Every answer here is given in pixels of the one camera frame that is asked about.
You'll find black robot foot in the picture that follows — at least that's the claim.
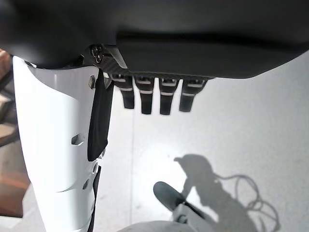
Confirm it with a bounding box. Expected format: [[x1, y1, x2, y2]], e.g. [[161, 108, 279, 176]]
[[117, 181, 219, 232]]

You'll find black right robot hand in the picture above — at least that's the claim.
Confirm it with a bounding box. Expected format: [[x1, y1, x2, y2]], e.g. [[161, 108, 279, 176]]
[[0, 0, 309, 162]]

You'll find white robot leg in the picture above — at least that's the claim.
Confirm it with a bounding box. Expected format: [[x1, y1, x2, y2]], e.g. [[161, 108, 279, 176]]
[[11, 55, 114, 232]]

